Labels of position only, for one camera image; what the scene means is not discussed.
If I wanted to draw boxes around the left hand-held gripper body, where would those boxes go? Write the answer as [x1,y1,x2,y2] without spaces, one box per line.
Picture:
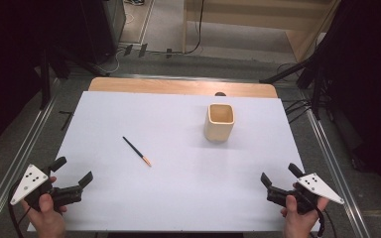
[9,164,83,213]

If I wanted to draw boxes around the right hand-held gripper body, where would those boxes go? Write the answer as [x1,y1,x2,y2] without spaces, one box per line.
[266,173,345,214]

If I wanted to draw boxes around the light wooden shelf unit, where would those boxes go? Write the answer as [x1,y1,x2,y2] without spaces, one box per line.
[182,0,342,63]

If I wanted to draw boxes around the black floor cables bundle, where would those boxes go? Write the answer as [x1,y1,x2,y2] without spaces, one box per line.
[276,61,314,125]

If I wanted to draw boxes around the person's left hand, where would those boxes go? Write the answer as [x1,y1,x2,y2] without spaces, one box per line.
[20,192,68,238]

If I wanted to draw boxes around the dark blue pencil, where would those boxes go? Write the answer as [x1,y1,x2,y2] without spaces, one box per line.
[122,136,153,168]

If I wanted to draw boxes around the dark cabinet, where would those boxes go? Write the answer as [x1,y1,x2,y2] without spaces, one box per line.
[78,0,127,65]

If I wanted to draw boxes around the black hanging cable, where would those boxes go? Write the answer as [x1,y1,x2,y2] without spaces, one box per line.
[183,0,206,56]

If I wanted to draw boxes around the black curtain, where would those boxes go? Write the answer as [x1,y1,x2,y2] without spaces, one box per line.
[0,0,90,158]
[314,0,381,192]

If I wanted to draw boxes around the metal floor rail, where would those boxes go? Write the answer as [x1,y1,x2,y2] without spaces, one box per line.
[297,90,372,238]
[0,78,63,234]

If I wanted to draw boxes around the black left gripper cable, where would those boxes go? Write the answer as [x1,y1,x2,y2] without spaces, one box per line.
[7,180,33,238]

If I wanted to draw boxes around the person's right hand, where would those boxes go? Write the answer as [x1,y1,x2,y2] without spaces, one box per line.
[280,194,330,238]

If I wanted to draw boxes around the black metal stand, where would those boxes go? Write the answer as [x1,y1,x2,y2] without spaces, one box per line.
[39,46,111,111]
[258,54,326,121]

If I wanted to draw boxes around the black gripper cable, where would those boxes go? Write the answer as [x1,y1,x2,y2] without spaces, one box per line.
[306,189,339,238]
[7,180,33,238]

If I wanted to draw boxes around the white floor cable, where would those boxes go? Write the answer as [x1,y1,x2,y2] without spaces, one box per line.
[96,48,128,75]

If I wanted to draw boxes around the white table cover sheet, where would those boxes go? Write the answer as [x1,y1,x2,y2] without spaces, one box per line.
[27,90,321,233]

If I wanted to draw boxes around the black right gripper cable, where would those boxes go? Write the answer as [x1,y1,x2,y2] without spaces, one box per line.
[306,189,339,238]

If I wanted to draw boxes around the beige square cup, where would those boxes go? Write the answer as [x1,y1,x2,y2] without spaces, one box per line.
[203,103,236,144]

